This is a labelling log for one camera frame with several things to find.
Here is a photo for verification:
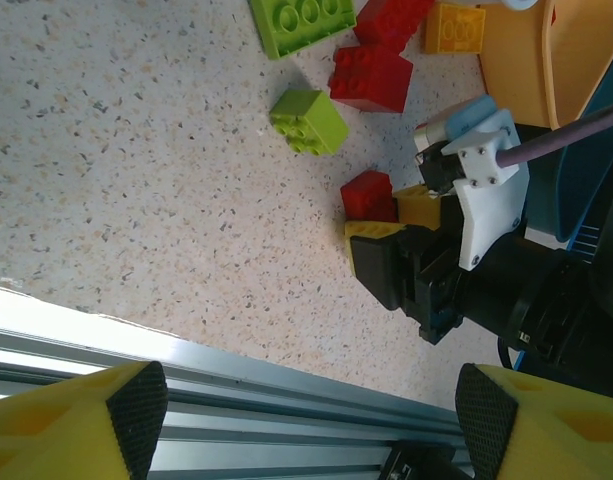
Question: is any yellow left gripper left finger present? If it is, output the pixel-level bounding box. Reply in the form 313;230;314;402
0;360;168;480

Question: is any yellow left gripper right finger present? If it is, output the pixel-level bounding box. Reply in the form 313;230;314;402
455;363;613;480

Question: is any red lego brick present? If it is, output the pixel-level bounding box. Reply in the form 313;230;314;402
353;0;435;54
329;43;415;114
340;170;400;224

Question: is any large green lego brick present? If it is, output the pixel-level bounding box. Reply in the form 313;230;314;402
248;0;358;61

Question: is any small green lego brick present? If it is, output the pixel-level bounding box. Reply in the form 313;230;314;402
268;88;350;157

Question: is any teal plastic container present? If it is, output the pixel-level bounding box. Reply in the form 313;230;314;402
525;64;613;251

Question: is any yellow plastic container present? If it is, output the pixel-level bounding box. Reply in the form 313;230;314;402
478;0;613;129

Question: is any yellow lego brick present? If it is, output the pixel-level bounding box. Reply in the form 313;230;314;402
424;2;487;55

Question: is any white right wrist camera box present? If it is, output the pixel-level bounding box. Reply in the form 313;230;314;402
414;94;532;274

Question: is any black cable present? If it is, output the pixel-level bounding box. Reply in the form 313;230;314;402
496;337;525;374

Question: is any black rail bracket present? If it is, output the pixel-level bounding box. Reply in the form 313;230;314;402
380;444;470;480

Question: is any purple cable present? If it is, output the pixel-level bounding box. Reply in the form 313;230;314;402
495;99;613;169

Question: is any aluminium table edge rail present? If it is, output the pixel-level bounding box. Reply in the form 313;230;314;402
0;284;475;480

